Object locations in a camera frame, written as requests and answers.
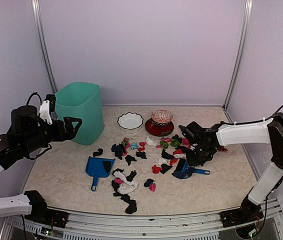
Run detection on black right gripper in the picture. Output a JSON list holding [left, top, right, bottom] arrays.
[[185, 144, 213, 167]]

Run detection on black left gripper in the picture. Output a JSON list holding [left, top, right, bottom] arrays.
[[22, 116, 82, 154]]

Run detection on blue hand brush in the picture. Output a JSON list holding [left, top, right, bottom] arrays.
[[172, 158, 211, 180]]

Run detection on blue plastic dustpan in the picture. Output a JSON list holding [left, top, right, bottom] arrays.
[[85, 156, 115, 192]]

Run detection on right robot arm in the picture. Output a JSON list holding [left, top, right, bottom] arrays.
[[180, 105, 283, 222]]

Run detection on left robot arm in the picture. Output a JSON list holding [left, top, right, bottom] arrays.
[[0, 94, 83, 223]]

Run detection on teal plastic waste bin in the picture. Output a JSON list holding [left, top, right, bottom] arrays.
[[55, 82, 104, 146]]

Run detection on black scrap near bin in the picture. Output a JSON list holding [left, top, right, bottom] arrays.
[[93, 148, 104, 157]]

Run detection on black scrap in dustpan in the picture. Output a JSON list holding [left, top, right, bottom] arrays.
[[102, 160, 112, 174]]

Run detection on red patterned bowl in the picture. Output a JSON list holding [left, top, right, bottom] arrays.
[[145, 118, 174, 137]]

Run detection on pink patterned inverted bowl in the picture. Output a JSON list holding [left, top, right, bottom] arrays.
[[151, 109, 173, 124]]

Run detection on green paper scrap left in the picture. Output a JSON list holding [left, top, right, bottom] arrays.
[[121, 140, 130, 148]]

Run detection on white paper scrap centre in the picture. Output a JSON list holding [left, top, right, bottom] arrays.
[[146, 136, 157, 146]]

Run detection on red paper scrap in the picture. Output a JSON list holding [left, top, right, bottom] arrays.
[[152, 164, 162, 174]]

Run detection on white scalloped bowl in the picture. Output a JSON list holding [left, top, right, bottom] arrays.
[[117, 112, 144, 134]]

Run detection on light blue paper scrap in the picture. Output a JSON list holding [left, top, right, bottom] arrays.
[[130, 142, 139, 150]]

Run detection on pink and navy scrap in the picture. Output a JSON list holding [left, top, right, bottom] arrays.
[[143, 178, 156, 192]]

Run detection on black paper scrap front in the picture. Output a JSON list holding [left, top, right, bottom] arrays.
[[120, 194, 137, 215]]

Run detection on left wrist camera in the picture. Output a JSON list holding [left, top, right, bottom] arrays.
[[39, 94, 56, 125]]

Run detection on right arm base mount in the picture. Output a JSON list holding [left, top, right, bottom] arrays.
[[219, 196, 264, 228]]

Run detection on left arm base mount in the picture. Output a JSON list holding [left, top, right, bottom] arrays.
[[24, 190, 69, 229]]

